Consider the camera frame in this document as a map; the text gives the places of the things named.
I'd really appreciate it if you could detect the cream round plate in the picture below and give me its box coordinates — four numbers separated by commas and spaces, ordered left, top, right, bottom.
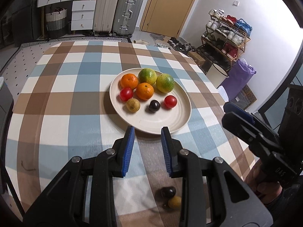
109, 68, 192, 135

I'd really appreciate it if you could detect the silver suitcase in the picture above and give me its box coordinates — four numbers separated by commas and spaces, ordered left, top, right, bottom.
112, 0, 143, 38

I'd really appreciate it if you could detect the beige suitcase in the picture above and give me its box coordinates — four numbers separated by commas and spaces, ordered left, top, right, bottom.
93, 0, 118, 34

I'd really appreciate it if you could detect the red tomato front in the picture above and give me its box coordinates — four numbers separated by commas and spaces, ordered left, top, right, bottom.
164, 95, 177, 109

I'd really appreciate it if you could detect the woven laundry basket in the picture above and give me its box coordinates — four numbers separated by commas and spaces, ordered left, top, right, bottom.
46, 7, 67, 39

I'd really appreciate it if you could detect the yellow lemon-like citrus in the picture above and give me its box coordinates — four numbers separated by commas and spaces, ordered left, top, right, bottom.
138, 68, 157, 85

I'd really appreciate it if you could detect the green yellow citrus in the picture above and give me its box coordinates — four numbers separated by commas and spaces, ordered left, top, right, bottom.
156, 73, 175, 93

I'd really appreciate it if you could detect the red tomato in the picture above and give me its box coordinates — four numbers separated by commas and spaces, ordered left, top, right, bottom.
119, 87, 134, 102
164, 95, 177, 109

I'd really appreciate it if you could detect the purple bag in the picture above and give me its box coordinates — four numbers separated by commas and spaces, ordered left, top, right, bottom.
221, 58, 257, 100

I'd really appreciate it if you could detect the brown longan fruit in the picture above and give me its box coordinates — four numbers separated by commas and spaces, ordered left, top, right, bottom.
126, 98, 141, 113
167, 196, 182, 210

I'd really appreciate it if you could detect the cardboard box on floor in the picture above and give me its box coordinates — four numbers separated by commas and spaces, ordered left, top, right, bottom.
187, 51, 205, 66

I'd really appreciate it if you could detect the orange mandarin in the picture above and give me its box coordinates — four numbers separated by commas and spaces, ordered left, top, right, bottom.
136, 82, 154, 101
120, 73, 139, 90

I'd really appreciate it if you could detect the wooden door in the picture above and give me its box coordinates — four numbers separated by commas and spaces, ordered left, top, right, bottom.
137, 0, 198, 37

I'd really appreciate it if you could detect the orange mandarin front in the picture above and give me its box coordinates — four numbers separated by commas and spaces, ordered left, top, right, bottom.
136, 82, 154, 101

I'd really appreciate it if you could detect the wooden shoe rack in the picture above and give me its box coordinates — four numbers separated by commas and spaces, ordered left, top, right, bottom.
201, 9, 253, 68

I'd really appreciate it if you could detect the cream waste bin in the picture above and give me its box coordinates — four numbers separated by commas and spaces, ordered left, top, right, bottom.
206, 63, 229, 88

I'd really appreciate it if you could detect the person's right hand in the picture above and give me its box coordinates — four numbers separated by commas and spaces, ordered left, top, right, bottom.
244, 159, 283, 204

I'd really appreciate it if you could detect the white drawer desk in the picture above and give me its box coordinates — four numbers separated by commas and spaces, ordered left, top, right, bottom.
37, 0, 96, 31

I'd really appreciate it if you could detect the dark plum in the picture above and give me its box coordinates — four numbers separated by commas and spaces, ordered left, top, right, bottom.
160, 186, 176, 200
148, 100, 161, 112

